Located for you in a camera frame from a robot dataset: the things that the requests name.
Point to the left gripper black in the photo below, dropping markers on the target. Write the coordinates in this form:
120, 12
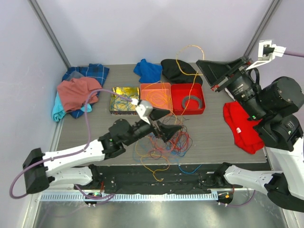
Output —
166, 131

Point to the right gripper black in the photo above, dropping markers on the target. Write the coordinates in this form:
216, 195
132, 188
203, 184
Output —
215, 71

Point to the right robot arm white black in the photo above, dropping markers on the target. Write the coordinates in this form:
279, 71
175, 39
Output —
274, 108

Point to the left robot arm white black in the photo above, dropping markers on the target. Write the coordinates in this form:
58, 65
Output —
45, 169

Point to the salmon pink box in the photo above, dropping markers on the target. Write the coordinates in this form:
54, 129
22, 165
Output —
158, 95

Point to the red box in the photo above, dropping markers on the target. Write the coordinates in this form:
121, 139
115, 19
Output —
187, 99

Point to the black cloth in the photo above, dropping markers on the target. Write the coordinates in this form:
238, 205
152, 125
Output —
182, 74

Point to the gold tin box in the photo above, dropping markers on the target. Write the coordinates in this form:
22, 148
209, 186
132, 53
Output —
119, 106

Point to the bright red cloth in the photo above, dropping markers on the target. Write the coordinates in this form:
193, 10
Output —
245, 137

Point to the blue plaid cloth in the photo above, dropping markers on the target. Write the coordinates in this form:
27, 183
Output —
96, 71

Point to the salmon pink shirt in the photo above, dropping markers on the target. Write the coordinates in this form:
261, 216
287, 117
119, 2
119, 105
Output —
74, 93

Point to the cyan cloth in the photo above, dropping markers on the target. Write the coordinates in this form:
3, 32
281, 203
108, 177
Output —
58, 109

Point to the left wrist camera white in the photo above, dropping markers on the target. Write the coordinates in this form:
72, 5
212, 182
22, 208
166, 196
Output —
143, 109

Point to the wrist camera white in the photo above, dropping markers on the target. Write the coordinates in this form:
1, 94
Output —
267, 51
143, 109

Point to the right aluminium corner post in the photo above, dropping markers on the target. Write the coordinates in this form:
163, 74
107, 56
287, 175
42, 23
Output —
272, 8

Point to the aluminium corner post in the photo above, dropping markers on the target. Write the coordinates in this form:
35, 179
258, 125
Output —
272, 8
49, 31

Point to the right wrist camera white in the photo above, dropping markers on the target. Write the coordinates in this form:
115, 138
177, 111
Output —
267, 51

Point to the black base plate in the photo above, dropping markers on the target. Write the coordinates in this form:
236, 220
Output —
156, 179

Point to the white cable duct rail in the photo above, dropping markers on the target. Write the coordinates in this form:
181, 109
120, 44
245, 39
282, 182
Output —
77, 196

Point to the left aluminium corner post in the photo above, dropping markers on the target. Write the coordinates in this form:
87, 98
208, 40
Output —
49, 31

